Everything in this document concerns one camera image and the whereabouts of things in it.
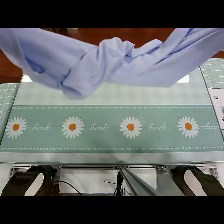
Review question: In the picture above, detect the light blue shirt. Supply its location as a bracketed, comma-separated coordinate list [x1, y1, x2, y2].
[0, 27, 224, 100]

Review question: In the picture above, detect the silver frame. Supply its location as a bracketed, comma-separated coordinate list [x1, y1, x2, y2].
[0, 161, 224, 197]

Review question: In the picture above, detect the black cable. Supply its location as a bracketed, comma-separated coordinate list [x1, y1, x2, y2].
[53, 180, 83, 197]

